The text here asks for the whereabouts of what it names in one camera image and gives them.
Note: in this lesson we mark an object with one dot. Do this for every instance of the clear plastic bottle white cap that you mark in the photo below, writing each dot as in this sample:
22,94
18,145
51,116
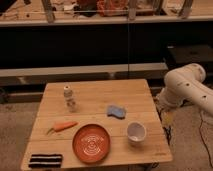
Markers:
69,98

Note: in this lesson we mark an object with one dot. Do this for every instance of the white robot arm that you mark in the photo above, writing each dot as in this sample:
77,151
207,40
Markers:
186,83

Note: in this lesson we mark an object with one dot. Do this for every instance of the wooden table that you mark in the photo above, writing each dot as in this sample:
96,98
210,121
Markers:
92,99

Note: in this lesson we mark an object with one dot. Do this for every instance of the white cup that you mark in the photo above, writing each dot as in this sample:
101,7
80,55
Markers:
136,133

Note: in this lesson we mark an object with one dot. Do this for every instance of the orange toy carrot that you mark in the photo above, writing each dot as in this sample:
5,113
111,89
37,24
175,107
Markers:
62,126

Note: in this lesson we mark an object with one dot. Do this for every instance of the orange plate white rings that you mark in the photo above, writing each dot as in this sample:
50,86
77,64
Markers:
91,143

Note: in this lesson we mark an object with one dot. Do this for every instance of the black box on right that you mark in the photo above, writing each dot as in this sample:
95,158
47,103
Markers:
179,56

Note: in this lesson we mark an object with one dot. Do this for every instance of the orange object on shelf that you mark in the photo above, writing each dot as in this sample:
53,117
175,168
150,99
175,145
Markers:
112,7

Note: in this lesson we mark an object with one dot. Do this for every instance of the black white striped cloth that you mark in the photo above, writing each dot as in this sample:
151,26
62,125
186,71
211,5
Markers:
45,160

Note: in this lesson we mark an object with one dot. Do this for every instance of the long wooden shelf bench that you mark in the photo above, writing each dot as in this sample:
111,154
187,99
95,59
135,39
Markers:
84,12

